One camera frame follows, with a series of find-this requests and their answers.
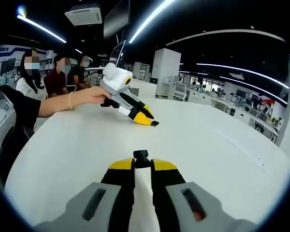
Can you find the white grey chest device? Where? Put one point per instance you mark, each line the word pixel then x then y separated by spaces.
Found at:
pixel 1 125

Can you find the white ceiling air conditioner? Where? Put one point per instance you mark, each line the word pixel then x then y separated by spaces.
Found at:
pixel 83 15

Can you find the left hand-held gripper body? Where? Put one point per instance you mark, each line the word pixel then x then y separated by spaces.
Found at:
pixel 116 78

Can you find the row of white office desks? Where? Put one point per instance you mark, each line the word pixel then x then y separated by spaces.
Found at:
pixel 220 101

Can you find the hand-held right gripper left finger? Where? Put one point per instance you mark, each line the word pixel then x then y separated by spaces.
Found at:
pixel 106 200

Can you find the blue white wall sign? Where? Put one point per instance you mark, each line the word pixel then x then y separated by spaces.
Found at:
pixel 9 53

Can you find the hanging black monitor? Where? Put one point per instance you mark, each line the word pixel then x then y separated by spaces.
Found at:
pixel 117 18

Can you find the black socket plastic buckle part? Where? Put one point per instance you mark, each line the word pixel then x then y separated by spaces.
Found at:
pixel 141 157

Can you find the black pronged plastic buckle part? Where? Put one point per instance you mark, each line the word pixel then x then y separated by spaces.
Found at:
pixel 154 124

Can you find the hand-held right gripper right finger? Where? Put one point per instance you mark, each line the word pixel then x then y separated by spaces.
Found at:
pixel 174 200

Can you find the white kiosk machine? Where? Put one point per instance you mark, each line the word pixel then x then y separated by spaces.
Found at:
pixel 180 90

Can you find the person's left hand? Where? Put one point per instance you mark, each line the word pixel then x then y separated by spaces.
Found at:
pixel 94 95

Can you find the open laptop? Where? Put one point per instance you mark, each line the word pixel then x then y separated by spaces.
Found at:
pixel 117 54

